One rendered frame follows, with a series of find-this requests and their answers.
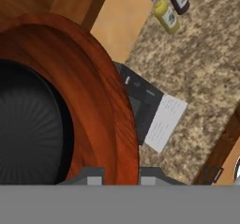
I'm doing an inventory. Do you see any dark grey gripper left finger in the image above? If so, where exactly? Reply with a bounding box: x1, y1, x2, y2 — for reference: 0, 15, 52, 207
57, 167, 106, 187

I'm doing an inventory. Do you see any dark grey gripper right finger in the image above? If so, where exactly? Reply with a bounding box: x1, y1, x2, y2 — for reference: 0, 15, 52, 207
138, 167, 189, 187

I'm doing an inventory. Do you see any large brown wooden bowl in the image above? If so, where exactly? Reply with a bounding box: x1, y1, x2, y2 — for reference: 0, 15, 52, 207
0, 13, 141, 187

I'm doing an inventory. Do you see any dark wooden counter cabinet front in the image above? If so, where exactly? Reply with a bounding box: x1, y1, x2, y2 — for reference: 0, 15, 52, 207
191, 103, 240, 187

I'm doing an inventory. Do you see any black ribbed bowl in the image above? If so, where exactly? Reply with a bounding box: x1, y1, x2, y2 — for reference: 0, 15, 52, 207
0, 58, 75, 187

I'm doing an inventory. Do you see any dark grey box, white side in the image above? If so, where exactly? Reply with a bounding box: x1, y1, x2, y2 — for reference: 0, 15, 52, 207
113, 61, 189, 155

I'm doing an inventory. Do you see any silver metal round object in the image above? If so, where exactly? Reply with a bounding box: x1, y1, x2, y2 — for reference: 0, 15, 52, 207
233, 157, 240, 185

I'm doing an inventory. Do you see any yellow bottle with label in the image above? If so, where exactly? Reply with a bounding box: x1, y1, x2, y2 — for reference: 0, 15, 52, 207
153, 0, 181, 35

